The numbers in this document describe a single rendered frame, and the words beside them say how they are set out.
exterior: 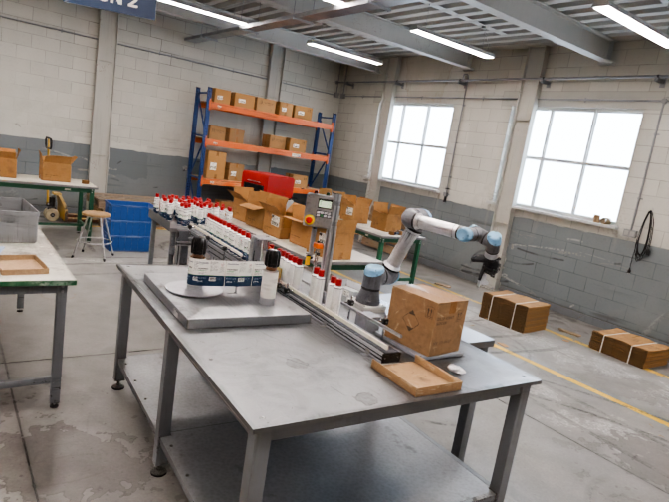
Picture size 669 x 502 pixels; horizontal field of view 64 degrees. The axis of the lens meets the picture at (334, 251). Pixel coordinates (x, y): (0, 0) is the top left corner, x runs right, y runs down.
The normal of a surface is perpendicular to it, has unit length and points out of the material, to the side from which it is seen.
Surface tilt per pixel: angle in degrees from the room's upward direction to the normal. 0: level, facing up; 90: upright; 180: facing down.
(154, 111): 90
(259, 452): 90
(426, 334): 90
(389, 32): 90
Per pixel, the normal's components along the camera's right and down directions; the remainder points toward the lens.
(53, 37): 0.57, 0.23
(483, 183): -0.80, -0.02
